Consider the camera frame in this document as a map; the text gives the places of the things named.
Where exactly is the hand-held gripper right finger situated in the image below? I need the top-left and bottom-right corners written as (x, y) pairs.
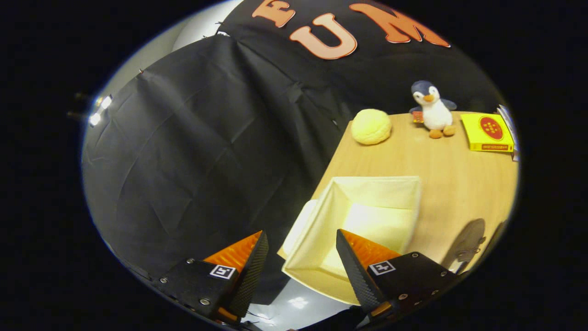
top-left (336, 228), bottom-right (460, 328)

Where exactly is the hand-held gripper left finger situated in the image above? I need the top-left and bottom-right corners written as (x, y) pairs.
top-left (158, 230), bottom-right (270, 322)

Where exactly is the cream fabric storage box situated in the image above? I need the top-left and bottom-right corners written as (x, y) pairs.
top-left (277, 176), bottom-right (422, 305)

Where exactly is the yellow round plush cushion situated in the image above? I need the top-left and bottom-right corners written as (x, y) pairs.
top-left (351, 108), bottom-right (393, 146)

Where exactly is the penguin plush toy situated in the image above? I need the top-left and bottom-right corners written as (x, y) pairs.
top-left (409, 80), bottom-right (458, 139)

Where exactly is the yellow book red circle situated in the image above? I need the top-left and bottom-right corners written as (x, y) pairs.
top-left (460, 113), bottom-right (515, 152)

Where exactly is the studio lamp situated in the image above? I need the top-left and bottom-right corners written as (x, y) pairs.
top-left (67, 92), bottom-right (113, 127)

